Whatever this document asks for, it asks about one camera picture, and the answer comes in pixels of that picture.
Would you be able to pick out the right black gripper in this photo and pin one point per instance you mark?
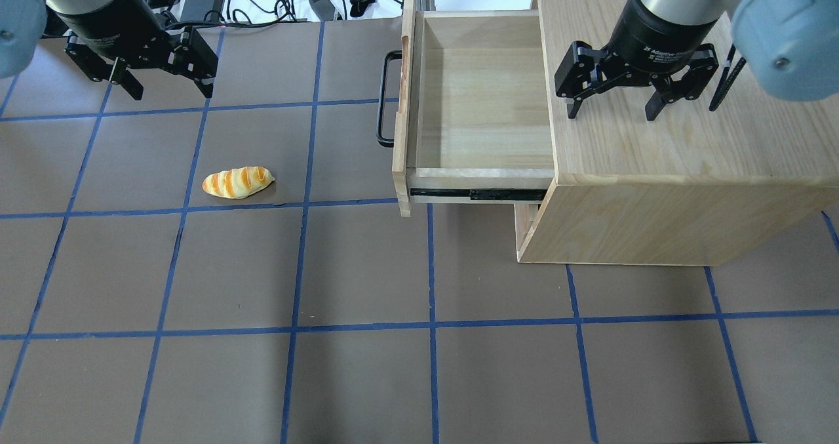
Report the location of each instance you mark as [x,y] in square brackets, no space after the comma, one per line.
[657,36]

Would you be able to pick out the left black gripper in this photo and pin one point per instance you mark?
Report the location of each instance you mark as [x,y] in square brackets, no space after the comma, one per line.
[113,20]

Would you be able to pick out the wooden drawer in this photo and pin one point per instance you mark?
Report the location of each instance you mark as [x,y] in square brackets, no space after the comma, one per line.
[472,125]

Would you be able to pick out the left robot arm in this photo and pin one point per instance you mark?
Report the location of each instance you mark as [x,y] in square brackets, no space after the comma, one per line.
[24,23]

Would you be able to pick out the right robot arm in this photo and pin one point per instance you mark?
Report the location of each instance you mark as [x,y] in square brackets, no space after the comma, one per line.
[790,45]

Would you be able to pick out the wooden drawer cabinet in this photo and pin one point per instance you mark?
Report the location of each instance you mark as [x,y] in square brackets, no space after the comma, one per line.
[692,187]

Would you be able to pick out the toy bread loaf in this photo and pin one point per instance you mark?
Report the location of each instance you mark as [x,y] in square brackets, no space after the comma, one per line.
[239,183]

